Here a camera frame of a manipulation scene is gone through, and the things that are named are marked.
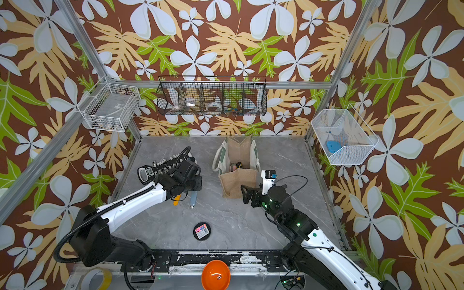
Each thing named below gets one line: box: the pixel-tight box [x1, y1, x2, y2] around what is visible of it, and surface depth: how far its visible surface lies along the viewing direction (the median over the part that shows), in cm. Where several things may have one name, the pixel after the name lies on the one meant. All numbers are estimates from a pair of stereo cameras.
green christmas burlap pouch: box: [212, 135, 261, 199], surface depth 93 cm
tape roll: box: [79, 267, 113, 290], surface depth 70 cm
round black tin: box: [192, 221, 212, 242], surface depth 82 cm
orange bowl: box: [201, 259, 231, 290], surface depth 70 cm
